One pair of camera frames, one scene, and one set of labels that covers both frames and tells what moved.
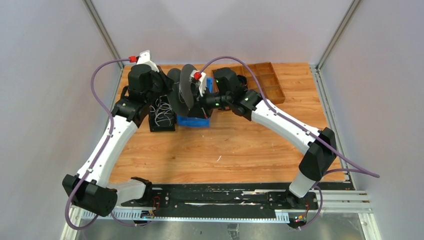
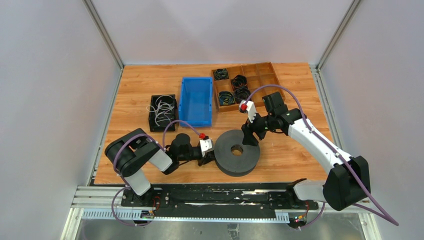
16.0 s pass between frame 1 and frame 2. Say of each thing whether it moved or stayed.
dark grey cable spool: moved
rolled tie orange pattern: stayed
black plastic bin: stayed
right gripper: moved
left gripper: moved
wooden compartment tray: stayed
